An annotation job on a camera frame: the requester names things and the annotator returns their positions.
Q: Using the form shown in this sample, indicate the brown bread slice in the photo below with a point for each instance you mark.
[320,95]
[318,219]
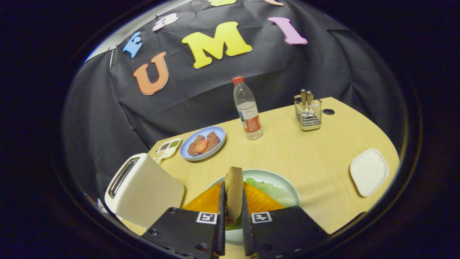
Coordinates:
[234,194]

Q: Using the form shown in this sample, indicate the brown meat patty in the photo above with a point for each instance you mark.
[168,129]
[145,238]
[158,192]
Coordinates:
[214,139]
[192,148]

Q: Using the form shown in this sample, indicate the green lettuce leaf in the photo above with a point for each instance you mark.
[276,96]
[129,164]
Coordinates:
[273,192]

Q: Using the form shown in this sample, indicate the blue plate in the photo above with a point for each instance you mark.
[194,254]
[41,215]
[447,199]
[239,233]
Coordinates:
[187,153]

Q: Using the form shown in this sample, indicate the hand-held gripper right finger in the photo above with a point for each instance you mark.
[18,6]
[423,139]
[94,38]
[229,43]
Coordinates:
[246,233]

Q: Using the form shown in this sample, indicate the pale green plate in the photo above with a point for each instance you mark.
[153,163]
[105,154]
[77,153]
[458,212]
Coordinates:
[233,237]

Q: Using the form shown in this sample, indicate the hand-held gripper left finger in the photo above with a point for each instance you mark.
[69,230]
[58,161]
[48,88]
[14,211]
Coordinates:
[221,230]

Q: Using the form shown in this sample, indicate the clear plastic water bottle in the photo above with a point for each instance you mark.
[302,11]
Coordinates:
[248,108]

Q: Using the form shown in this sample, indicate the white seasoning tray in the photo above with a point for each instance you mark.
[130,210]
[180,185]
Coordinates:
[169,147]

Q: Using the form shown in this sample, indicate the white toaster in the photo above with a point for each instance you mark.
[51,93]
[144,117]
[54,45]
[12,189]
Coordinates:
[151,194]

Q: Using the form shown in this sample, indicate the white square plate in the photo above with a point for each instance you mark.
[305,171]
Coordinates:
[369,172]

